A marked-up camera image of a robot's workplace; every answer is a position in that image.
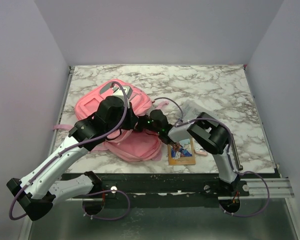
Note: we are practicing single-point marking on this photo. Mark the pink student backpack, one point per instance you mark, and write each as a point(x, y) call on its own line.
point(129, 145)

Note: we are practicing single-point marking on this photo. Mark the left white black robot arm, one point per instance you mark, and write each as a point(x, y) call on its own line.
point(41, 189)

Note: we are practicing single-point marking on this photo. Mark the clear plastic bag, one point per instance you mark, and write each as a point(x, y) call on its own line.
point(191, 110)

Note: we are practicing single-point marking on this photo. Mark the black metal clamp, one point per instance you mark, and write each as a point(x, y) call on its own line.
point(236, 155)

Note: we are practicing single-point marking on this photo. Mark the pink small stapler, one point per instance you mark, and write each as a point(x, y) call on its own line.
point(200, 151)

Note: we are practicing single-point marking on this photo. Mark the aluminium rail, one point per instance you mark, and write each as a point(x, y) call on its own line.
point(272, 187)

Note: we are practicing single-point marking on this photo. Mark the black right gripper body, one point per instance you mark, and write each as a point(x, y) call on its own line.
point(145, 122)

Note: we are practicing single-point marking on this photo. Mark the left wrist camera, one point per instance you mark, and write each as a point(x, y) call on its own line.
point(119, 93)

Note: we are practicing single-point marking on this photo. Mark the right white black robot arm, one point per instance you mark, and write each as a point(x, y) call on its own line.
point(211, 134)

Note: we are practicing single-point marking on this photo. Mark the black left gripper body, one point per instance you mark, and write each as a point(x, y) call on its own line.
point(128, 122)

